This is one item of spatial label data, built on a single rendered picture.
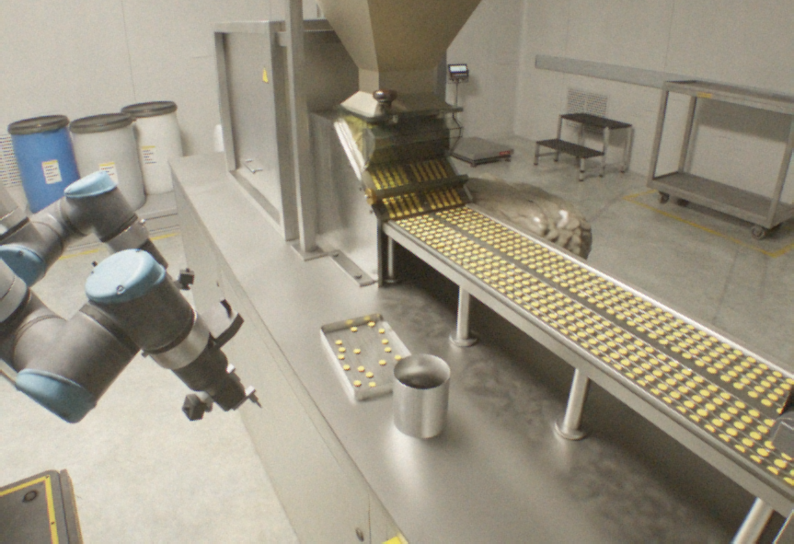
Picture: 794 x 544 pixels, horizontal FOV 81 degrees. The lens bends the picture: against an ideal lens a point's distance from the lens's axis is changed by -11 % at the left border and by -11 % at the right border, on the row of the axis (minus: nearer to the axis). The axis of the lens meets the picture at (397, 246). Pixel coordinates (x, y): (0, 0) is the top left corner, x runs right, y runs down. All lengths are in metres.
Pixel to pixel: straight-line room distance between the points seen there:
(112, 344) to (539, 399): 0.61
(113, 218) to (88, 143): 2.58
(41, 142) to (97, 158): 0.48
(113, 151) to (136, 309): 3.00
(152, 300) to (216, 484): 1.22
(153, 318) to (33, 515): 0.91
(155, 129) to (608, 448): 3.60
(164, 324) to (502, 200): 0.74
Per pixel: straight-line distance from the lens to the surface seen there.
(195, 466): 1.91
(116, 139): 3.65
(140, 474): 1.95
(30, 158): 4.01
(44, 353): 0.69
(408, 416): 0.75
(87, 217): 1.11
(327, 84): 1.31
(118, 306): 0.67
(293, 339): 0.98
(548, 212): 1.10
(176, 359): 0.75
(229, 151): 1.92
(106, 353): 0.67
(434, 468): 0.73
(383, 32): 1.04
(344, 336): 0.97
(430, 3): 1.06
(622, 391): 0.68
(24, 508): 1.54
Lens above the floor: 1.35
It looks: 25 degrees down
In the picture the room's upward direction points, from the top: straight up
